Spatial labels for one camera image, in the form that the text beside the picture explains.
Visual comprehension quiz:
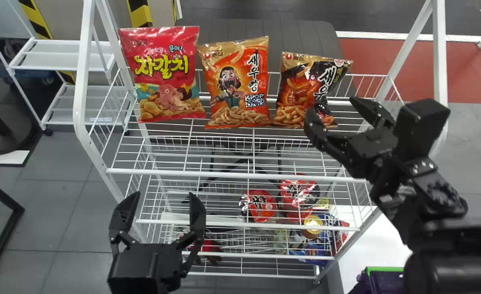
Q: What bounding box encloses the white shelf trolley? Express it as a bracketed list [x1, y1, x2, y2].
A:
[0, 0, 131, 136]

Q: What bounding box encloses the blue snack packet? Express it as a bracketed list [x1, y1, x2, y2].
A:
[288, 212, 349, 266]

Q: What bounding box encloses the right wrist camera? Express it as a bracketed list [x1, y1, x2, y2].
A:
[393, 98, 451, 162]

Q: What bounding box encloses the orange black snack packet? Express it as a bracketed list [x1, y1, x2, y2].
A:
[272, 51, 353, 129]

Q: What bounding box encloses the white wire rack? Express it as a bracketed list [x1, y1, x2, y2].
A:
[72, 0, 449, 283]

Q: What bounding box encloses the red noodle cup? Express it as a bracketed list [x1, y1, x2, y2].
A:
[279, 175, 321, 221]
[239, 189, 278, 223]

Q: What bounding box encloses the red snack packet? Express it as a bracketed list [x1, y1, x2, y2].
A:
[118, 26, 207, 123]

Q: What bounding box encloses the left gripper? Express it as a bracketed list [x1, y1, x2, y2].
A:
[109, 191, 207, 287]

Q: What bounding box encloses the yellow black striped post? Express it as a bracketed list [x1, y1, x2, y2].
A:
[18, 0, 54, 40]
[126, 0, 154, 28]

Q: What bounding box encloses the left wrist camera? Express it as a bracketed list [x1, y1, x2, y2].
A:
[107, 242, 162, 294]

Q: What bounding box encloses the purple crate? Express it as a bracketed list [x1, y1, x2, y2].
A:
[348, 266, 406, 294]

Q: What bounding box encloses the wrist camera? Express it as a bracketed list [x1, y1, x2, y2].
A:
[393, 98, 451, 162]
[107, 242, 162, 294]

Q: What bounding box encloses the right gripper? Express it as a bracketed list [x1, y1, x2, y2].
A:
[304, 97, 412, 180]

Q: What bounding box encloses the yellow can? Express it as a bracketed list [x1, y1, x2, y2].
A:
[303, 215, 326, 240]

